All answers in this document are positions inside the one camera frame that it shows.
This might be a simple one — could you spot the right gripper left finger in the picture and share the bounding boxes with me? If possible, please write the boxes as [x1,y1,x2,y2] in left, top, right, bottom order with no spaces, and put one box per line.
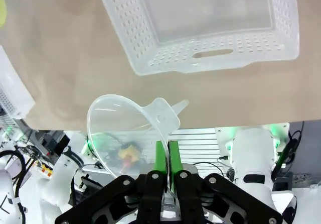
[55,140,168,224]

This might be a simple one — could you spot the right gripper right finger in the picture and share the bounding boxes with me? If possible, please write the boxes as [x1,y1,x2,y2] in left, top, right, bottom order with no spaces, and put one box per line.
[168,140,284,224]

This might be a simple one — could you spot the clear plastic funnel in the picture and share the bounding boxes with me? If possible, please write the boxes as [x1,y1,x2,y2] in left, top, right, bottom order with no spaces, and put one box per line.
[86,94,190,193]

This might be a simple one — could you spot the clear beaker with yellow liquid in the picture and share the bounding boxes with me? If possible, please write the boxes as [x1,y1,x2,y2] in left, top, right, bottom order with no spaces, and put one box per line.
[0,0,8,29]

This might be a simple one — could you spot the yellow red emergency stop button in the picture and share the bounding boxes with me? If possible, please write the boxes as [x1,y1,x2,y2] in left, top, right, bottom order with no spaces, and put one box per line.
[117,145,140,166]

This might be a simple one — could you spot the ribbed aluminium mounting plate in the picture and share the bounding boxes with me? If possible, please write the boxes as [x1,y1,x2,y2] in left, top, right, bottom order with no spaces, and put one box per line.
[140,127,219,164]

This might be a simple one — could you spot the small black box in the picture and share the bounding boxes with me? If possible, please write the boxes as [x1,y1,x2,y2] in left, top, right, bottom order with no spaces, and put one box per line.
[272,172,294,191]

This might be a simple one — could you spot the white perforated plastic basket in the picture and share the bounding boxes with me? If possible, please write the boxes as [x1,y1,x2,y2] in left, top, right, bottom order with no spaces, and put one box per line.
[94,0,300,76]

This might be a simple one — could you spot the white perforated box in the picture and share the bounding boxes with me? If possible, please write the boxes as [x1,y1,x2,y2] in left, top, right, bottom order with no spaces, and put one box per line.
[0,45,36,121]

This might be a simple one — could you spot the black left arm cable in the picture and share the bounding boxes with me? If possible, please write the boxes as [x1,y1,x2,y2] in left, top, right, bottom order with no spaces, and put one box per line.
[0,150,28,184]

